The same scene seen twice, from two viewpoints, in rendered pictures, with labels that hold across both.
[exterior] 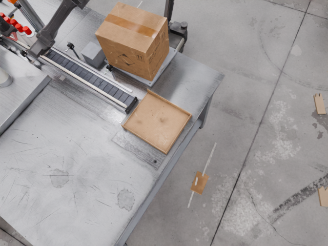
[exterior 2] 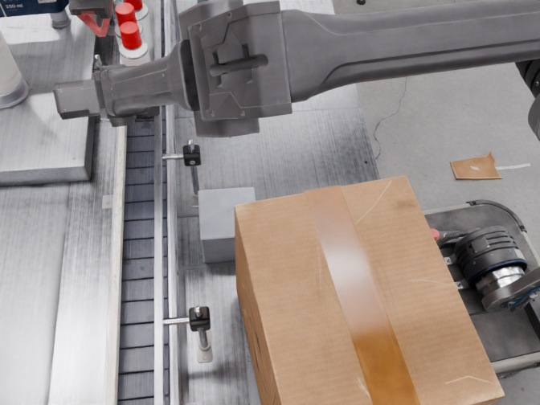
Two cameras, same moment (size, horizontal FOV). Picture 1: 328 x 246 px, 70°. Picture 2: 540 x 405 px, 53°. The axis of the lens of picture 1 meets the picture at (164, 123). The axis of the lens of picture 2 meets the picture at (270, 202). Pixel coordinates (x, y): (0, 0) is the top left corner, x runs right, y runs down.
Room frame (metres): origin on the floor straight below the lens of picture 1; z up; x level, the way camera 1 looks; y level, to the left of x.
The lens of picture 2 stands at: (0.65, 0.01, 1.71)
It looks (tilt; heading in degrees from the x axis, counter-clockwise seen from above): 57 degrees down; 36
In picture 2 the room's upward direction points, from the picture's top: 5 degrees clockwise
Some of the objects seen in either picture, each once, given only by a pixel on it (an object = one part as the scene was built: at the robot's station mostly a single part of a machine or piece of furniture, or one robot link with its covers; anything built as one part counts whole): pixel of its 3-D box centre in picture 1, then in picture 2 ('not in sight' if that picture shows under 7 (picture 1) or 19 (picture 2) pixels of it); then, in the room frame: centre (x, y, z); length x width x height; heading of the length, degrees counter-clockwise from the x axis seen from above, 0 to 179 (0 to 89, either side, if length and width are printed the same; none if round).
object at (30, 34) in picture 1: (35, 40); (138, 71); (1.08, 0.66, 0.98); 0.05 x 0.05 x 0.20
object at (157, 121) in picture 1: (156, 120); not in sight; (0.49, 0.04, 0.85); 0.30 x 0.26 x 0.04; 47
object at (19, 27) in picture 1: (29, 38); (134, 53); (1.11, 0.70, 0.98); 0.05 x 0.05 x 0.20
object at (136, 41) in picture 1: (135, 43); (340, 329); (0.93, 0.07, 0.99); 0.30 x 0.24 x 0.27; 53
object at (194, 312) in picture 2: (109, 74); (187, 330); (0.80, 0.26, 0.91); 0.07 x 0.03 x 0.16; 137
